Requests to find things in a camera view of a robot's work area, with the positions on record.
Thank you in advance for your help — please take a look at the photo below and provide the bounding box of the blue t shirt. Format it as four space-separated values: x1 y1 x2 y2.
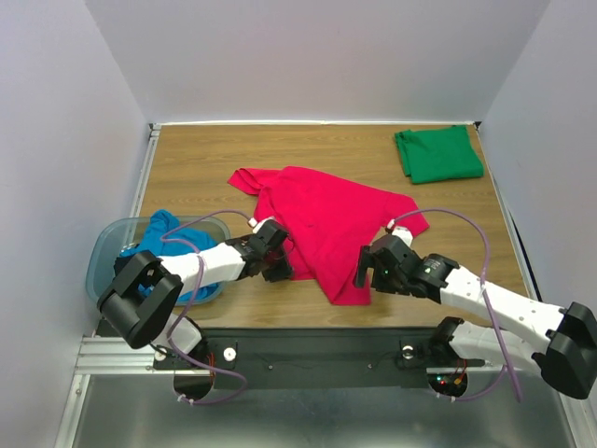
118 209 223 304

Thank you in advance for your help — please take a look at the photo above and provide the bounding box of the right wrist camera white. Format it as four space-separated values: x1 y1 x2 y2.
385 226 413 247

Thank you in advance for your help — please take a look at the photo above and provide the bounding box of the aluminium frame rail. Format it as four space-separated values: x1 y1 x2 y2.
75 337 209 376

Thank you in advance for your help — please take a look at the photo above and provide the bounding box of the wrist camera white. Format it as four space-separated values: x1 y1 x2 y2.
385 226 413 247
247 217 274 233

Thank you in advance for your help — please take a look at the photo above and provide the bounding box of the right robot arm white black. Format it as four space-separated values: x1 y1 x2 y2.
354 229 596 399

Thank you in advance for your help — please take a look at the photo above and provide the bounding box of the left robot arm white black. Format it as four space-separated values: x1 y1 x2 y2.
97 217 292 368

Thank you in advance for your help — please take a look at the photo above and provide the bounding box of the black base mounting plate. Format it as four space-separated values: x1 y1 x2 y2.
153 327 486 391

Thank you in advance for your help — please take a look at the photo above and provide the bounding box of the red t shirt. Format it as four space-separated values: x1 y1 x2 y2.
229 166 419 306

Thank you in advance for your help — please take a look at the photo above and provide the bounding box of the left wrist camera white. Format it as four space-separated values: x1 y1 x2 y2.
247 217 274 233

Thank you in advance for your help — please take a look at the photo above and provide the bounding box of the folded green t shirt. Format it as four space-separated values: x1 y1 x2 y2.
395 125 484 185

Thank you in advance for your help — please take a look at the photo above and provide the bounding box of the black garment in bin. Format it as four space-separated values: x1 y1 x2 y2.
114 255 132 276

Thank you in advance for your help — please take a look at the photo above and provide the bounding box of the teal plastic bin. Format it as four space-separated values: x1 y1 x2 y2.
86 216 230 301

